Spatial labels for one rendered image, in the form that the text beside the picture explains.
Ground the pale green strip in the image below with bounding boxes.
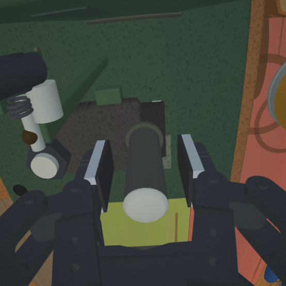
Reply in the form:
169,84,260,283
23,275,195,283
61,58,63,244
162,134,172,170

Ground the white rod with disc end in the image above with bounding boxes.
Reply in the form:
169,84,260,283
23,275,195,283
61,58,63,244
13,93,60,180

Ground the grey rimmed yellow disc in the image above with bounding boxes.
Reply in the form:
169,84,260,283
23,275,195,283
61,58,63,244
266,61,286,132

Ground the dark brown base plate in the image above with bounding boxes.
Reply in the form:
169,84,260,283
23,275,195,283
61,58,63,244
53,97,166,174

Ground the black oval foot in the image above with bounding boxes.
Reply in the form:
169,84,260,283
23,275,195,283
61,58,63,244
12,184,29,197

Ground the olive ring socket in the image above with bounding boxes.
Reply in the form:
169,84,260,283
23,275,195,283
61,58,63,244
124,121,165,149

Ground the dark green panel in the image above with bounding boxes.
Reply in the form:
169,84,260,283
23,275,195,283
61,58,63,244
0,0,252,24

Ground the yellow-green block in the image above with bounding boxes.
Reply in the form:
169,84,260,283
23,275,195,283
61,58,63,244
99,197,193,248

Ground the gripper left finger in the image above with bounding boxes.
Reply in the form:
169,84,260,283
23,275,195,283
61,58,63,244
0,139,115,286

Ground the dark grey coil spring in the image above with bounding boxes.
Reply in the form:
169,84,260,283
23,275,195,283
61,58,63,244
6,97,35,120

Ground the dark hexagonal nut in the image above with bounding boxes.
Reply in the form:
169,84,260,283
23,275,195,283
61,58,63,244
25,138,72,181

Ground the brown round knob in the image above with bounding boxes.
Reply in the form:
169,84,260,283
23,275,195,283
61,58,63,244
21,130,38,145

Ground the dark grey lever bar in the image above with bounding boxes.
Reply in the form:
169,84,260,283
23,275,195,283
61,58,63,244
122,126,169,224

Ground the blue cylinder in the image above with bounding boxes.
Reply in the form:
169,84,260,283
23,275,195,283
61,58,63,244
264,264,280,283

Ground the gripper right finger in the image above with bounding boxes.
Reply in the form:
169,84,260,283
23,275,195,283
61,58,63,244
177,134,286,286

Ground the dark blue thick tube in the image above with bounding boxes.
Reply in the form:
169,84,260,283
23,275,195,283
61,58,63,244
0,52,48,102

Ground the small green block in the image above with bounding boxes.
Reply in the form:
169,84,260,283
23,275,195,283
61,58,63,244
94,84,123,106

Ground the white short cylinder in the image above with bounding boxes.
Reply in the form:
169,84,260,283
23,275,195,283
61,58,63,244
25,78,65,124

